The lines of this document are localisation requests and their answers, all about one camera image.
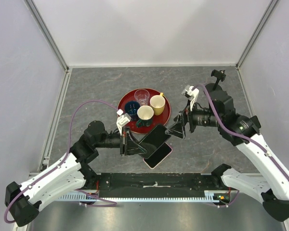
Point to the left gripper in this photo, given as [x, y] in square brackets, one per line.
[124, 139]

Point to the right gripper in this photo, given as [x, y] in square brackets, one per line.
[184, 116]

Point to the phone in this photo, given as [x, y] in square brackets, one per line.
[154, 139]
[158, 156]

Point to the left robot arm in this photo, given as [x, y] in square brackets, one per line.
[71, 172]

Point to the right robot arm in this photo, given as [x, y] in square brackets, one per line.
[210, 106]

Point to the phone in pink case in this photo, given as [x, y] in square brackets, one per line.
[158, 156]

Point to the round base phone holder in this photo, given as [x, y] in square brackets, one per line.
[220, 77]

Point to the yellow mug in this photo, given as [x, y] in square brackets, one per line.
[157, 103]

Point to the green mug white inside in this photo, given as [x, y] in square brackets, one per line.
[145, 116]

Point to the dark blue cup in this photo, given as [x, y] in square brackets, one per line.
[131, 108]

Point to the clear glass cup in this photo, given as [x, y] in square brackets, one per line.
[142, 96]

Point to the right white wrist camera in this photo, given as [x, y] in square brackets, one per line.
[191, 93]

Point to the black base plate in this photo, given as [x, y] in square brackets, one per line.
[156, 185]

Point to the white cable duct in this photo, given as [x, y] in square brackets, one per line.
[81, 197]

